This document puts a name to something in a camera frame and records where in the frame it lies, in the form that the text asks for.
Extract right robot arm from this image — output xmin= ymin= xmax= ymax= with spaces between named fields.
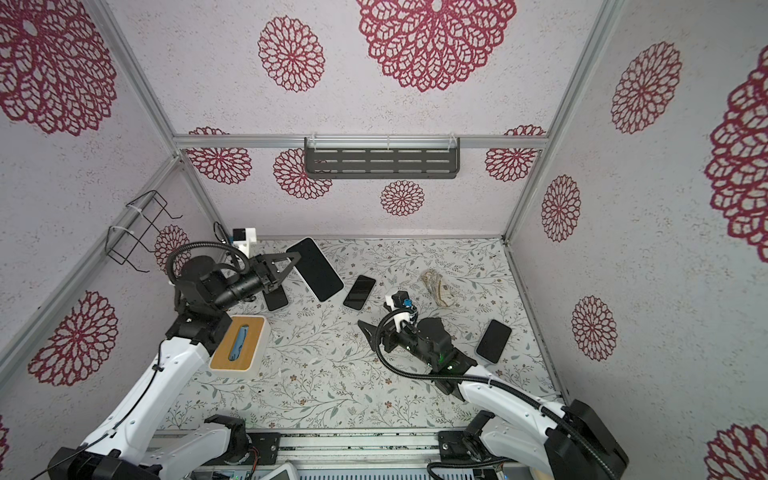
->
xmin=358 ymin=315 xmax=629 ymax=479

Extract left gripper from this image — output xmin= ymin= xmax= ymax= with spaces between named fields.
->
xmin=213 ymin=252 xmax=302 ymax=313

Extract black phone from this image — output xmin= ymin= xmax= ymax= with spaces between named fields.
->
xmin=343 ymin=275 xmax=376 ymax=311
xmin=475 ymin=319 xmax=512 ymax=364

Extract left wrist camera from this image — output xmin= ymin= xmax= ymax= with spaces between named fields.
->
xmin=231 ymin=227 xmax=258 ymax=258

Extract black wire wall rack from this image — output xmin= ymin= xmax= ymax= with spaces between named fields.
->
xmin=103 ymin=189 xmax=182 ymax=274

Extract white wooden-top tissue box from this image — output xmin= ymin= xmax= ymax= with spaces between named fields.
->
xmin=209 ymin=315 xmax=271 ymax=380

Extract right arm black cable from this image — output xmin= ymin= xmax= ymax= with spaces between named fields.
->
xmin=370 ymin=308 xmax=619 ymax=480

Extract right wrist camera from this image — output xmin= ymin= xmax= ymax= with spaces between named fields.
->
xmin=384 ymin=290 xmax=418 ymax=333

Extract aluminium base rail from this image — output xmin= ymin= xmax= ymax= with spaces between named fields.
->
xmin=143 ymin=427 xmax=541 ymax=480

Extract crumpled clear plastic bag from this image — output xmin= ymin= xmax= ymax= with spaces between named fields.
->
xmin=420 ymin=269 xmax=457 ymax=308

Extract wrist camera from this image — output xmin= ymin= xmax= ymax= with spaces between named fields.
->
xmin=231 ymin=227 xmax=258 ymax=258
xmin=384 ymin=290 xmax=418 ymax=333

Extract grey metal wall shelf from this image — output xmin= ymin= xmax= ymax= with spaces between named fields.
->
xmin=303 ymin=137 xmax=461 ymax=180

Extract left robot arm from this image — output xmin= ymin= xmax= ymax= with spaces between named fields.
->
xmin=44 ymin=241 xmax=301 ymax=479

